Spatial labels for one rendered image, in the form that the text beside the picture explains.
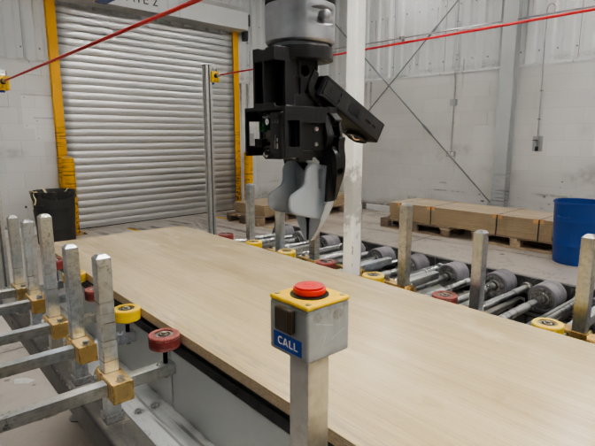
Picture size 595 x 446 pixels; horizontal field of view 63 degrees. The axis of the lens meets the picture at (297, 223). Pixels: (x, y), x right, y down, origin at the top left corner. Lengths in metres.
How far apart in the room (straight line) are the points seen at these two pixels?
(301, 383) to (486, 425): 0.46
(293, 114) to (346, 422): 0.62
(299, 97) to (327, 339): 0.28
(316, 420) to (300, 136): 0.35
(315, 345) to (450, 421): 0.46
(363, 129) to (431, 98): 8.15
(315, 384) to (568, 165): 7.34
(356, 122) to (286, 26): 0.13
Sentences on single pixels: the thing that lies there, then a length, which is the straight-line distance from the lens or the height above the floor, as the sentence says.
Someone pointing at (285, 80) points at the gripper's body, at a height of 1.47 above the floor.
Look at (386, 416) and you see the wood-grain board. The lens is 0.97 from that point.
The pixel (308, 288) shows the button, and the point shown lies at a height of 1.23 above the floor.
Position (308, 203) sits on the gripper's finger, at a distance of 0.53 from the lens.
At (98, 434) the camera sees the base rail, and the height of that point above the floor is 0.68.
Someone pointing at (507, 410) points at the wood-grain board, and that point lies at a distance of 1.05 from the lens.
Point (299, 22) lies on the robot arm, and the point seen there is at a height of 1.52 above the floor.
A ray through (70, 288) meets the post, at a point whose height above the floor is 0.99.
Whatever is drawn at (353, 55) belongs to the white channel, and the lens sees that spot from 1.83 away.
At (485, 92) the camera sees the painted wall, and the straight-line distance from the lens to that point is 8.30.
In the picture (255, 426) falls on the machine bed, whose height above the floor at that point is 0.76.
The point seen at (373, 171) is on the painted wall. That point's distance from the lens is 9.38.
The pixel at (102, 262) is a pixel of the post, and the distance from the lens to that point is 1.23.
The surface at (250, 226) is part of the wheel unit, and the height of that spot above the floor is 0.94.
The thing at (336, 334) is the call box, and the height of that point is 1.18.
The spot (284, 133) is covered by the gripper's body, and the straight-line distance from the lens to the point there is 0.49.
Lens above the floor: 1.41
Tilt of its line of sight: 10 degrees down
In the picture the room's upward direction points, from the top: straight up
